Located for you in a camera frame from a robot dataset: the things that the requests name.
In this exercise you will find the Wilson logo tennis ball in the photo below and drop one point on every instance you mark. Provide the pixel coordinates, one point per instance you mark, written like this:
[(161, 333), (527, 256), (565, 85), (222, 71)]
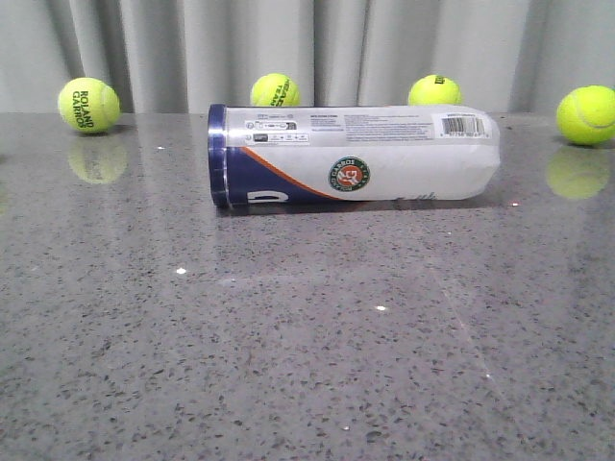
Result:
[(434, 90)]

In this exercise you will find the plain yellow tennis ball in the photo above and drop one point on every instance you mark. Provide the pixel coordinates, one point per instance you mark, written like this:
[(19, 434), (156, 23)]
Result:
[(585, 116)]

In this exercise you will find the Head Team tennis ball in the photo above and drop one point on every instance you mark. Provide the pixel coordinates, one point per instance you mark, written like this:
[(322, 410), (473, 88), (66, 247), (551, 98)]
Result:
[(275, 90)]

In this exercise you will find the Roland Garros tennis ball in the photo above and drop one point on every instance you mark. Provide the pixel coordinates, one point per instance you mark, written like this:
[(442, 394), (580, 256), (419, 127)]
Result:
[(88, 105)]

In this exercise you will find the grey curtain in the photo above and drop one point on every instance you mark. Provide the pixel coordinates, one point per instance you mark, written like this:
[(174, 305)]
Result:
[(182, 56)]

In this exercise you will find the white blue tennis ball can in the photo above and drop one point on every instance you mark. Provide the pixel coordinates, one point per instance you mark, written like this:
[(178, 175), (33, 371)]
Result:
[(301, 155)]

